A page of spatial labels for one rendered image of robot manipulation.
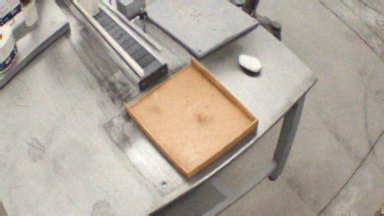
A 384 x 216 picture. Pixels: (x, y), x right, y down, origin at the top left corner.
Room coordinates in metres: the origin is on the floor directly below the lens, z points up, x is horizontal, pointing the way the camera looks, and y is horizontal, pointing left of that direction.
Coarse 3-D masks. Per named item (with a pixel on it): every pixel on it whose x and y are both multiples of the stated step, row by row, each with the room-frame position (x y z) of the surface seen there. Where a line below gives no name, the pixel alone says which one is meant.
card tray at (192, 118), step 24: (192, 72) 0.89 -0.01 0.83; (144, 96) 0.81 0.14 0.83; (168, 96) 0.81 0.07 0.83; (192, 96) 0.80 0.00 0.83; (216, 96) 0.79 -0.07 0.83; (144, 120) 0.73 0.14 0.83; (168, 120) 0.72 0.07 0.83; (192, 120) 0.72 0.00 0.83; (216, 120) 0.71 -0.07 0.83; (240, 120) 0.71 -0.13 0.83; (168, 144) 0.65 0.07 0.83; (192, 144) 0.64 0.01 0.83; (216, 144) 0.63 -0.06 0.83; (192, 168) 0.54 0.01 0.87
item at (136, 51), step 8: (96, 16) 1.22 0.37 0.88; (104, 16) 1.21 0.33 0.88; (104, 24) 1.15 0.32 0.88; (112, 24) 1.14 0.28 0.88; (112, 32) 1.09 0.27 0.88; (120, 32) 1.08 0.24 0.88; (128, 32) 1.07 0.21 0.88; (120, 40) 1.03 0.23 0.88; (128, 40) 1.03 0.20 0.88; (136, 40) 1.02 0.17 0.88; (112, 48) 1.00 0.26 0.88; (128, 48) 0.99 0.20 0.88; (136, 48) 0.98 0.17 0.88; (144, 48) 0.97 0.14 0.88; (120, 56) 0.95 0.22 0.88; (136, 56) 0.94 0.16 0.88; (144, 56) 0.94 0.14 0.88; (152, 56) 0.93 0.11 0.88; (128, 64) 0.91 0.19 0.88; (144, 64) 0.90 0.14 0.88; (152, 64) 0.90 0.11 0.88; (160, 64) 0.89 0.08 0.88; (136, 72) 0.87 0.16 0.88; (144, 72) 0.87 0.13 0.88; (152, 72) 0.87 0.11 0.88
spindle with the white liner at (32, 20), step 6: (24, 0) 1.27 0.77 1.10; (30, 0) 1.30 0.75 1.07; (24, 6) 1.27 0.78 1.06; (30, 6) 1.28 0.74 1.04; (24, 12) 1.27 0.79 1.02; (30, 12) 1.27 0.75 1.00; (36, 12) 1.31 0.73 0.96; (24, 18) 1.28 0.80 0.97; (30, 18) 1.27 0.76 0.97; (36, 18) 1.29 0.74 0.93; (30, 24) 1.27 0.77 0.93; (36, 24) 1.29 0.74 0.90; (30, 30) 1.26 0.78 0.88
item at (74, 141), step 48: (0, 0) 1.82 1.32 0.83; (48, 48) 1.14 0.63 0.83; (96, 48) 1.07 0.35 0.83; (240, 48) 0.99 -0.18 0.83; (0, 96) 0.91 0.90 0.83; (48, 96) 0.86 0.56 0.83; (96, 96) 0.84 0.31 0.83; (240, 96) 0.79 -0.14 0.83; (288, 96) 0.78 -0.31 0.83; (0, 144) 0.64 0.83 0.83; (48, 144) 0.65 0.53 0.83; (96, 144) 0.65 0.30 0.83; (144, 144) 0.65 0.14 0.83; (240, 144) 0.63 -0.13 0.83; (0, 192) 0.41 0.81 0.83; (48, 192) 0.45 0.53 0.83; (96, 192) 0.47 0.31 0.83; (144, 192) 0.48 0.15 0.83
